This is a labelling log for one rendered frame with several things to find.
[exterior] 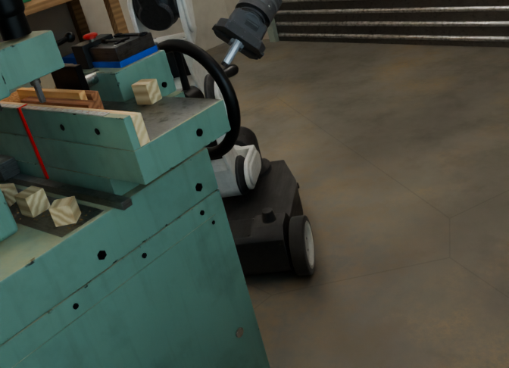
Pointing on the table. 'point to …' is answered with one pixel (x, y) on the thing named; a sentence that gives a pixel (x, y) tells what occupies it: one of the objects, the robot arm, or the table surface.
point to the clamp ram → (74, 78)
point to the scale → (56, 110)
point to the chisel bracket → (29, 58)
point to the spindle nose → (12, 14)
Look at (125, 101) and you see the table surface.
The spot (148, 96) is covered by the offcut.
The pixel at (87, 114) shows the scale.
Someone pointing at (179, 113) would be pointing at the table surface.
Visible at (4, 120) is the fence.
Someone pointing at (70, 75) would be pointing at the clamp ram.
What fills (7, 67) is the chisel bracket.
